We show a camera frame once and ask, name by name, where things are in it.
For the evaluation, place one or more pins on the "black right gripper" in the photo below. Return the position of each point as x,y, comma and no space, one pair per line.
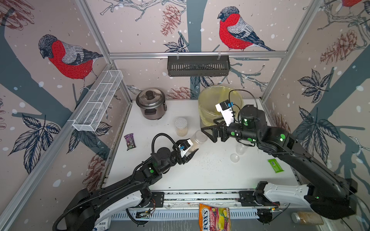
222,124

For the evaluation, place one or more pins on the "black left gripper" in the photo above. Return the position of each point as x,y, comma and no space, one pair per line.
184,160

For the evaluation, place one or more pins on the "small clear jar with rice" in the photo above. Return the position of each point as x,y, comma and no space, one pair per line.
197,139

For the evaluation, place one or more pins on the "clear plastic jar lid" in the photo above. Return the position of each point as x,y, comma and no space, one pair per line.
234,158

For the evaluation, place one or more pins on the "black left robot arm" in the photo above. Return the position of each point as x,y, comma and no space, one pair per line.
87,208

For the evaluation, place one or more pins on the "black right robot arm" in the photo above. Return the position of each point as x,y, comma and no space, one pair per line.
327,194

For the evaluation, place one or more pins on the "silver rice cooker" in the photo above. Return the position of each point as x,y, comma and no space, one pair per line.
152,103

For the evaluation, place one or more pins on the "clear jar with sealed top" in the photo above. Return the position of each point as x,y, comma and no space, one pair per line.
181,127

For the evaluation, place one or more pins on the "mesh bin with yellow bag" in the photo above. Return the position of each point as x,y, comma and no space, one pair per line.
210,97

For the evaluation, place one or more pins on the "purple M&M's candy packet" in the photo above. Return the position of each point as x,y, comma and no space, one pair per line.
129,138

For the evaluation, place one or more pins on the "Fox's fruits candy bag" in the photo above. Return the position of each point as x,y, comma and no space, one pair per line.
214,219

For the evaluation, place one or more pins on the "green snack packet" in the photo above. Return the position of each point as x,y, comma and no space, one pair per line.
275,165

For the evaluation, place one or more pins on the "jar lying at base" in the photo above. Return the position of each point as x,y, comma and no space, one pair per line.
307,218

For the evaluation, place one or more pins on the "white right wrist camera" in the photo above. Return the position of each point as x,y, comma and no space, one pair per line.
226,109

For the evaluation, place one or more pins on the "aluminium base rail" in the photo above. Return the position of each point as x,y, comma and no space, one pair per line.
172,205

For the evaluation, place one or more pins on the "black hanging wire basket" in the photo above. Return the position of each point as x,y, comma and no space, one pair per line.
198,66

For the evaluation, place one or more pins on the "white wire mesh shelf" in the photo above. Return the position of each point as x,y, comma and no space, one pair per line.
94,110

